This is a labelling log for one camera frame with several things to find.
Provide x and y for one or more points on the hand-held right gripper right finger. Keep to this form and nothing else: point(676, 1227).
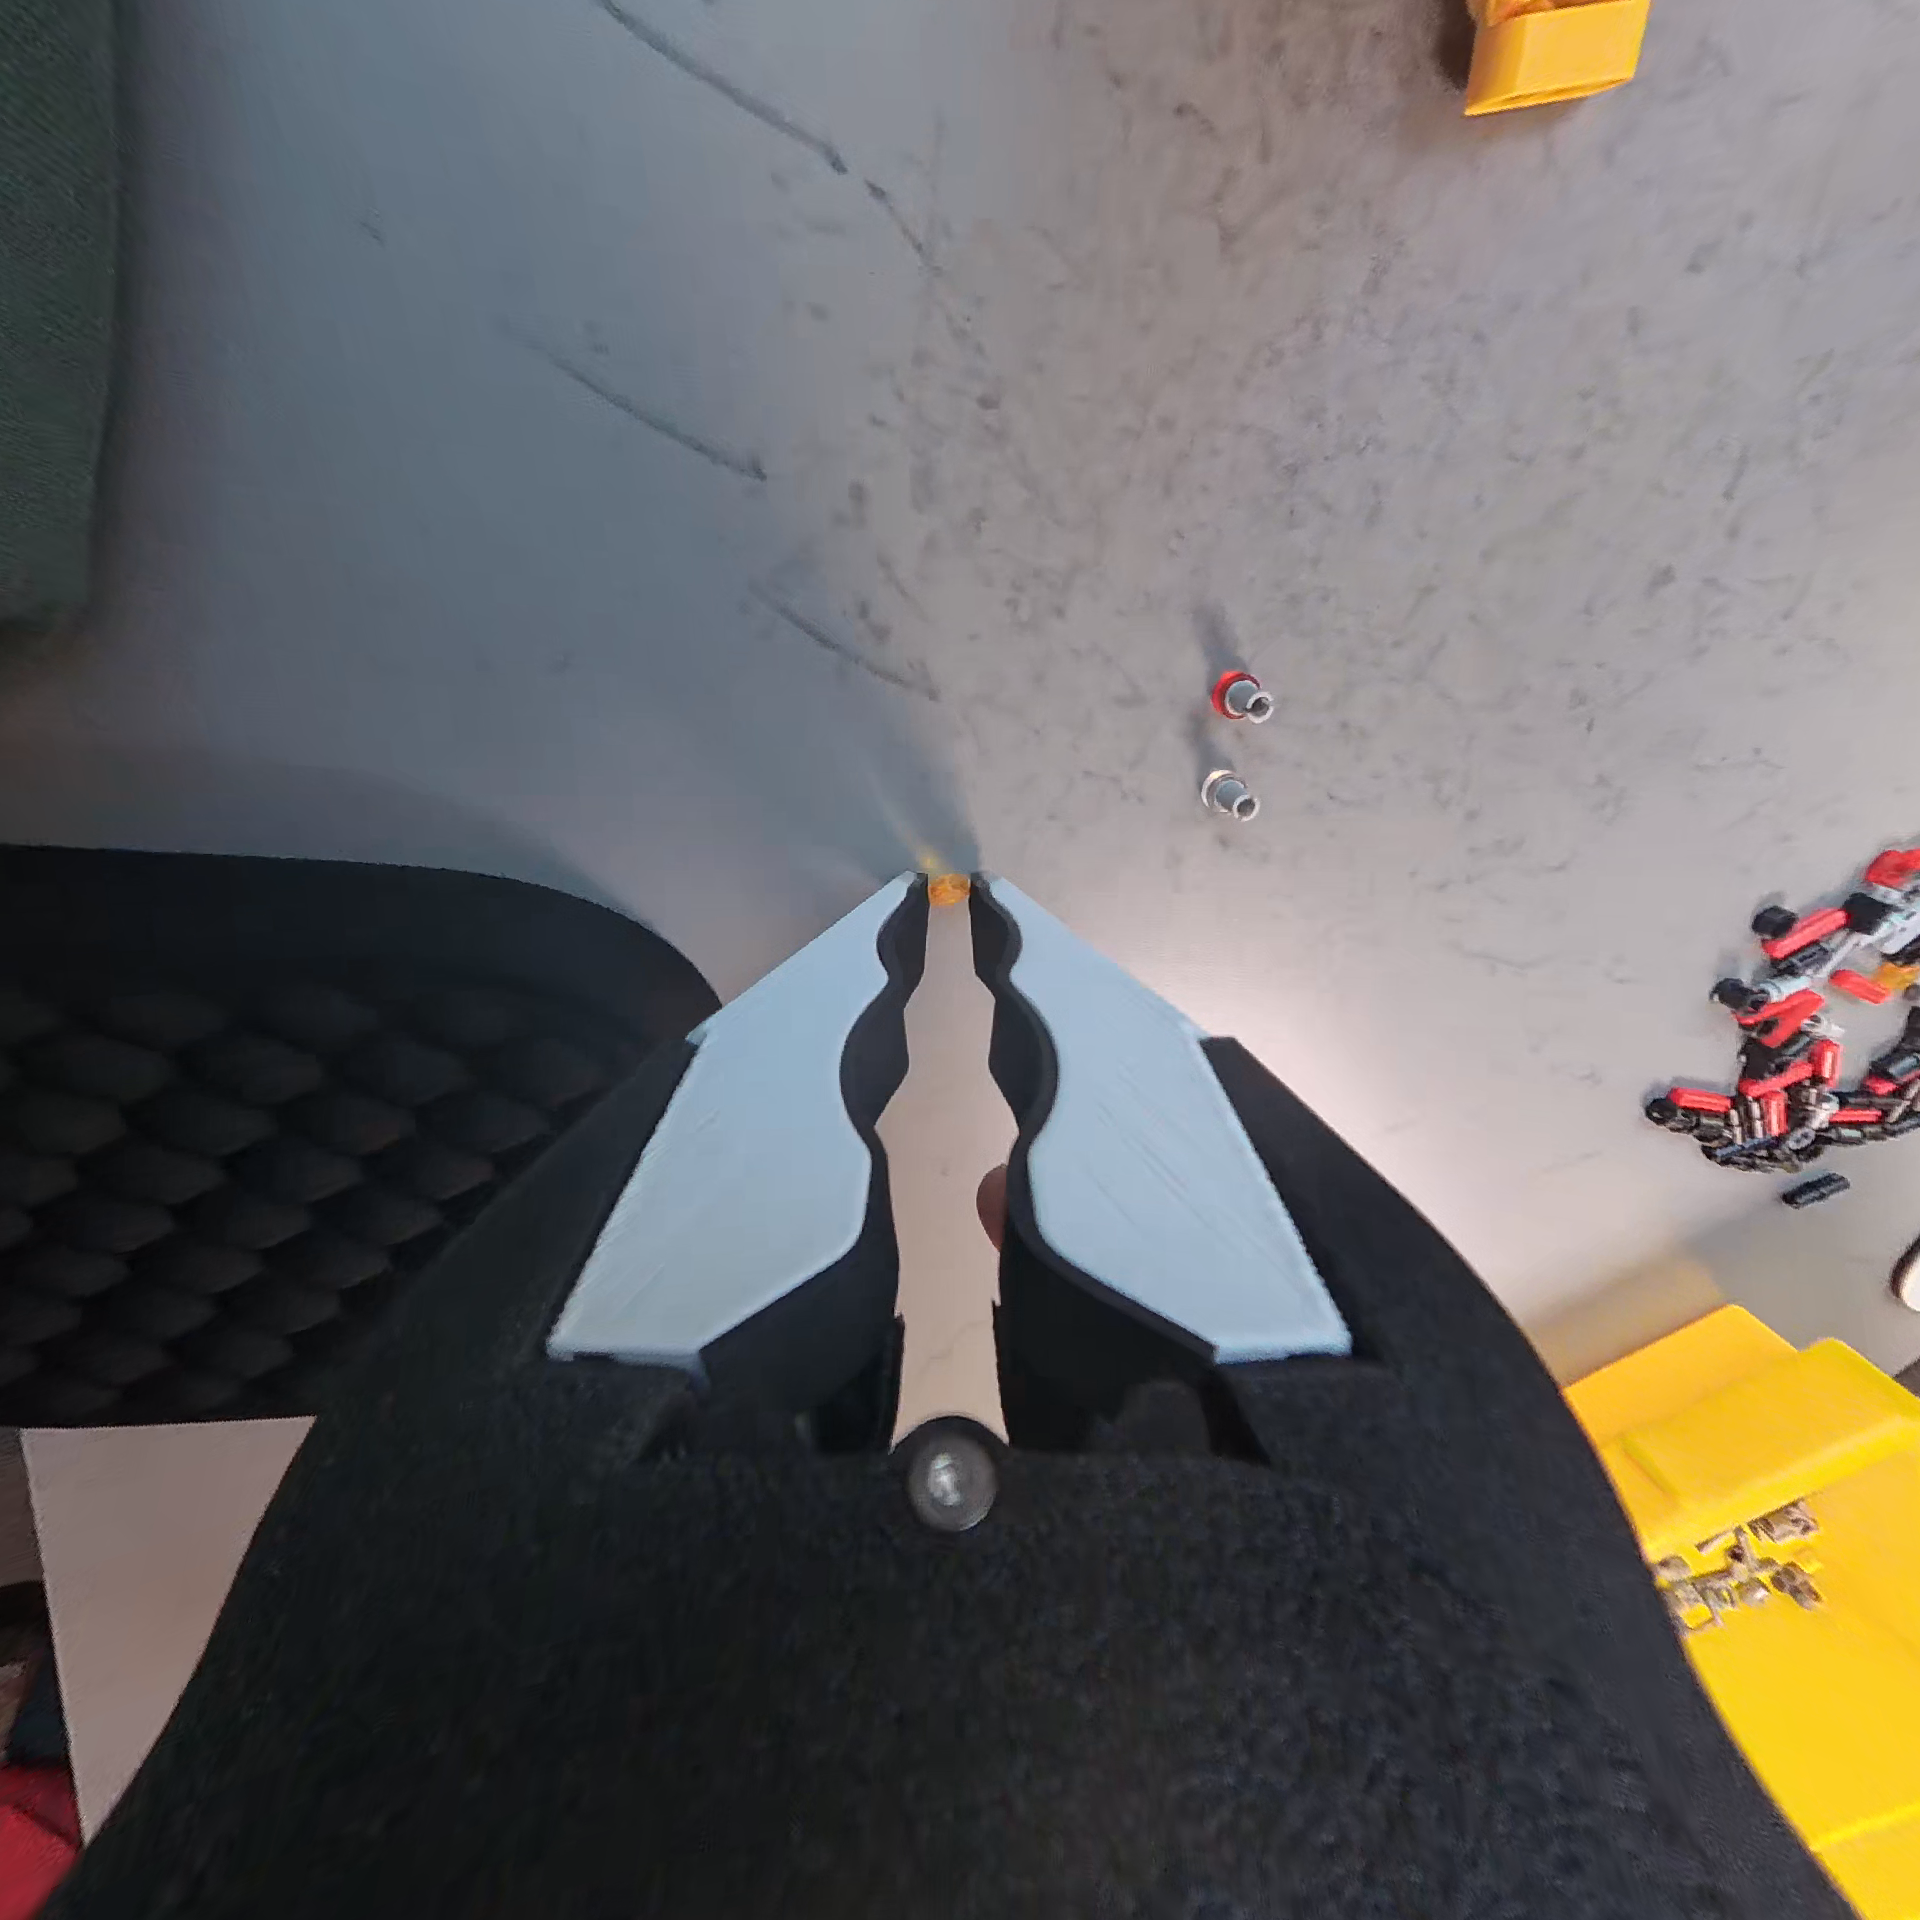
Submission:
point(1171, 1202)

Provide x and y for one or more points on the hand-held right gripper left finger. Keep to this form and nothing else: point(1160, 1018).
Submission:
point(720, 1202)

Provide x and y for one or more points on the orange round lego stud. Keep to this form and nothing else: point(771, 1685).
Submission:
point(950, 891)

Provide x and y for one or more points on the clear round lego piece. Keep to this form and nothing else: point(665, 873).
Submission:
point(1230, 796)

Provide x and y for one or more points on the red round lego piece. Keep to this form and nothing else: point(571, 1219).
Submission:
point(1240, 695)

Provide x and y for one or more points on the yellow lego beam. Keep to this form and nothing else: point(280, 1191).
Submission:
point(1552, 60)

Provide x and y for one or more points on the single black lego pin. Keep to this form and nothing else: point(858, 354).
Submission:
point(1815, 1191)

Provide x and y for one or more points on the pile of red black lego pins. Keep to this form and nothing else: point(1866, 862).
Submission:
point(1799, 1051)

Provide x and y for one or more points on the heap of dark grey lego parts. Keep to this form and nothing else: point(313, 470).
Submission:
point(1740, 1570)

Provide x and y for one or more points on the person's right hand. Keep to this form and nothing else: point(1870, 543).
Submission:
point(992, 1209)

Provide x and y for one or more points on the yellow parts bin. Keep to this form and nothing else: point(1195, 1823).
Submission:
point(1799, 1756)

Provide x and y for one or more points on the person's green sweatshirt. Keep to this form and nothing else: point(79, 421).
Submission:
point(54, 301)

